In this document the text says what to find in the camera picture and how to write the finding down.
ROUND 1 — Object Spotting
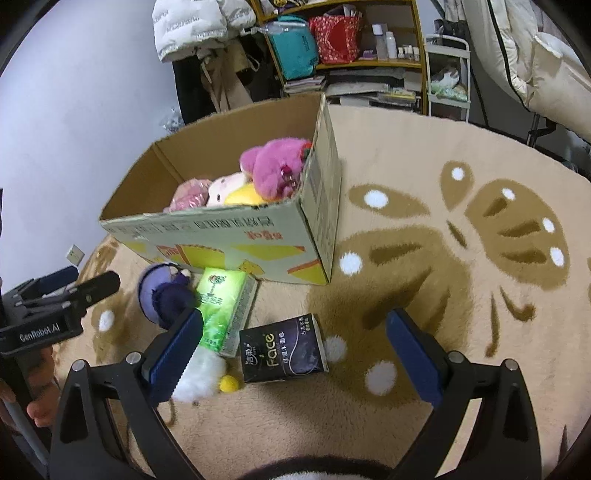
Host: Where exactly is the green tissue pack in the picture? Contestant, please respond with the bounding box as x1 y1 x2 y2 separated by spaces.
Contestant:
195 267 259 358

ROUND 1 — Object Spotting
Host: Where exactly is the light pink plush toy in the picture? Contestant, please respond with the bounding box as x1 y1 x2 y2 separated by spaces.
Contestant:
164 178 211 212

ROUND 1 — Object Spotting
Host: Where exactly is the purple doll plush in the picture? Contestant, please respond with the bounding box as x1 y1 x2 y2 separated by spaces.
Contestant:
137 262 200 330

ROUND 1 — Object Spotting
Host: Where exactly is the open cardboard box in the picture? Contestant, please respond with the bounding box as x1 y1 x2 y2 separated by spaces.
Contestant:
99 93 342 285

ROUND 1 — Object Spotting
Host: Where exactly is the pink swirl fishcake plush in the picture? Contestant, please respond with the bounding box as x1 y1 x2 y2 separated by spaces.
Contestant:
206 172 249 207

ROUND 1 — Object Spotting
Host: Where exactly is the white fluffy plush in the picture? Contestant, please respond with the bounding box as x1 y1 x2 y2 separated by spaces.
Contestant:
172 346 226 403

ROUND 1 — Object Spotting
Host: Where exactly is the white utility cart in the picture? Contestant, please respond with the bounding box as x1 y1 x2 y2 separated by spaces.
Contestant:
424 34 471 123

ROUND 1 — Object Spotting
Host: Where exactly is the upper wall socket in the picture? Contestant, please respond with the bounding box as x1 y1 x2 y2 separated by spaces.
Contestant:
65 244 85 267

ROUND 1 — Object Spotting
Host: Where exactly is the small yellow pompom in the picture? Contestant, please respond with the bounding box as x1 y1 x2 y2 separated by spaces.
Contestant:
218 375 240 393

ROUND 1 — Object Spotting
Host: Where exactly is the cream hanging coat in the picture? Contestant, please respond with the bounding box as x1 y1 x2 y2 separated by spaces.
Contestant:
461 1 590 141

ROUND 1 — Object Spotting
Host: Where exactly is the pink fuzzy plush toy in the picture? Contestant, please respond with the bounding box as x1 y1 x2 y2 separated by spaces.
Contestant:
239 137 312 201

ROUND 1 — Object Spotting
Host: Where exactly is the red patterned bag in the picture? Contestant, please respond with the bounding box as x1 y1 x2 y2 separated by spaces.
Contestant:
308 15 362 65

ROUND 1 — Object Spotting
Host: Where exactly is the person's left hand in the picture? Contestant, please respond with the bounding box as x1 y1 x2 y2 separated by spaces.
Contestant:
26 347 60 428

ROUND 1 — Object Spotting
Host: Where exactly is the black Face tissue pack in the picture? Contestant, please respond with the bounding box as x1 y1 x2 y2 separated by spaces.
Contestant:
239 313 329 384

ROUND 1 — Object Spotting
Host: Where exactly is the teal bag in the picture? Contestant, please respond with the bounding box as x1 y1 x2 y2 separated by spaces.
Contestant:
266 15 320 81

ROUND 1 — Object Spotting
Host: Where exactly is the wooden shelving unit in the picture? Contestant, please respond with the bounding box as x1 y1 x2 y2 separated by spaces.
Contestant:
252 1 427 114

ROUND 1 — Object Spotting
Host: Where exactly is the white puffer jacket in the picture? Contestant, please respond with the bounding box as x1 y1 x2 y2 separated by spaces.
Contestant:
152 0 256 62

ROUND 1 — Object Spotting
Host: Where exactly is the yellow plush toy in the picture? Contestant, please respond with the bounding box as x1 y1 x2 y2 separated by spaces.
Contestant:
223 182 266 206

